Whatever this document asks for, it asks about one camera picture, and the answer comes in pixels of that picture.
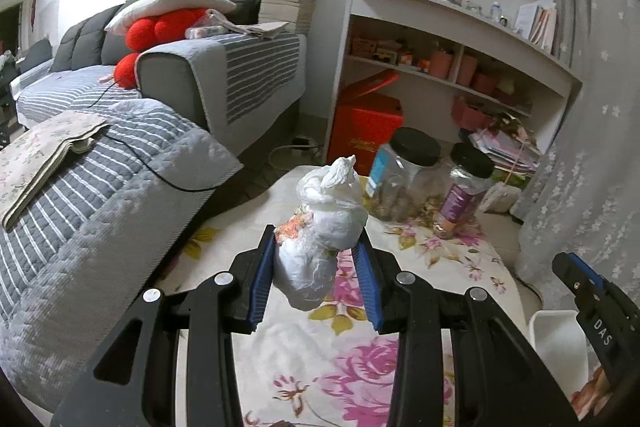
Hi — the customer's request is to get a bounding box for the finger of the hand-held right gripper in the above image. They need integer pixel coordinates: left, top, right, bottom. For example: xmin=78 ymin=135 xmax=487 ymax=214
xmin=552 ymin=252 xmax=608 ymax=305

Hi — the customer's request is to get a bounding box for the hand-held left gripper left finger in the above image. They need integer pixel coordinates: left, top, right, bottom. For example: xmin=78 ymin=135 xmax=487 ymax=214
xmin=50 ymin=224 xmax=276 ymax=427

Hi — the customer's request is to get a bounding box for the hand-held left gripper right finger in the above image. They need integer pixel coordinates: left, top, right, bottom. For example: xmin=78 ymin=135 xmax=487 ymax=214
xmin=350 ymin=227 xmax=581 ymax=427

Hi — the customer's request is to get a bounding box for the white plastic bin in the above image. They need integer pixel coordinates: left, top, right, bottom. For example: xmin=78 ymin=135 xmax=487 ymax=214
xmin=527 ymin=309 xmax=608 ymax=408

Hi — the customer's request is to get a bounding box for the white plastic bag bundle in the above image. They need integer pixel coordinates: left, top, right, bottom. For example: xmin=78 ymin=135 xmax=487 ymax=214
xmin=272 ymin=154 xmax=369 ymax=313

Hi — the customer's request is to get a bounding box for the floral tablecloth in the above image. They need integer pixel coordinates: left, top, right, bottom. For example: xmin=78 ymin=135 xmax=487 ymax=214
xmin=150 ymin=164 xmax=533 ymax=427

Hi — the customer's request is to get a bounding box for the clear jar with black lid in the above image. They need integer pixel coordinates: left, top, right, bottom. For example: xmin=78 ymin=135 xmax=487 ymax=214
xmin=366 ymin=127 xmax=444 ymax=224

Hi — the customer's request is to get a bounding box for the white sack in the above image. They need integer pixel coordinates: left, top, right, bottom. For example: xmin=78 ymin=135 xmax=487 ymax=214
xmin=481 ymin=181 xmax=519 ymax=214

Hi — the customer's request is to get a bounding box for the purple label jar black lid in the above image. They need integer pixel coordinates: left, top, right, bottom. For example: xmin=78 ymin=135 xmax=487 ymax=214
xmin=434 ymin=142 xmax=496 ymax=241

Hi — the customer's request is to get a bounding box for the pile of papers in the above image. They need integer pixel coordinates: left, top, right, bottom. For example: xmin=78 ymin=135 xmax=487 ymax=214
xmin=467 ymin=113 xmax=542 ymax=178

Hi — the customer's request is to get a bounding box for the red cardboard box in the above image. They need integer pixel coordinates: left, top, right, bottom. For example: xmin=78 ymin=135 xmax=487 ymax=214
xmin=326 ymin=69 xmax=406 ymax=178

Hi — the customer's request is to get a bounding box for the grey striped sofa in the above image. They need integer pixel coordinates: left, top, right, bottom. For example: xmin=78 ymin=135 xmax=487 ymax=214
xmin=0 ymin=0 xmax=308 ymax=414

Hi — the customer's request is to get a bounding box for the white floral lace curtain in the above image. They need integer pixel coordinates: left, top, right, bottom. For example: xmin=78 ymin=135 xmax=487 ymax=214
xmin=510 ymin=0 xmax=640 ymax=303

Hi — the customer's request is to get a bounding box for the pink storage box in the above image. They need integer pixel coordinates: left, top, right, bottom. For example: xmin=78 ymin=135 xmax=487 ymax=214
xmin=451 ymin=96 xmax=482 ymax=128

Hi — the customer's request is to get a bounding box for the tall pink pot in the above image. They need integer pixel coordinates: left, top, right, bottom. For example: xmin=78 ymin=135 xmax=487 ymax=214
xmin=429 ymin=48 xmax=454 ymax=78

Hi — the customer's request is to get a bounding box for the white shelf unit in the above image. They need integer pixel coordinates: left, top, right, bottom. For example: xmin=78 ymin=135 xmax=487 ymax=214
xmin=322 ymin=0 xmax=584 ymax=170

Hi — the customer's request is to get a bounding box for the folded newspaper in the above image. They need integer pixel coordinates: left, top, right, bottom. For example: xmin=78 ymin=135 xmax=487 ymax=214
xmin=226 ymin=20 xmax=292 ymax=41

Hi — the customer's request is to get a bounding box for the folded floral blanket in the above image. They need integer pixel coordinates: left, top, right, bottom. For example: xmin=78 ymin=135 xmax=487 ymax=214
xmin=0 ymin=110 xmax=109 ymax=231

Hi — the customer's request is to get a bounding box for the clear plastic packet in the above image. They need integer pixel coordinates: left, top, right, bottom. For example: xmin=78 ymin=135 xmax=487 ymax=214
xmin=184 ymin=9 xmax=242 ymax=41

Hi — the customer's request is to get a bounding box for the red plush toy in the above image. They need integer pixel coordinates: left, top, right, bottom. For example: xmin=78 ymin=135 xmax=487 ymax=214
xmin=115 ymin=7 xmax=209 ymax=91

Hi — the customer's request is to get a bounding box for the white pillow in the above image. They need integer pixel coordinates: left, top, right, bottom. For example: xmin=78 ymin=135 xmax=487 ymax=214
xmin=103 ymin=0 xmax=239 ymax=36

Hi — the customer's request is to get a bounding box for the black cable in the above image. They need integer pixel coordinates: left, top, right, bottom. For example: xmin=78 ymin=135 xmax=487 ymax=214
xmin=87 ymin=74 xmax=223 ymax=194

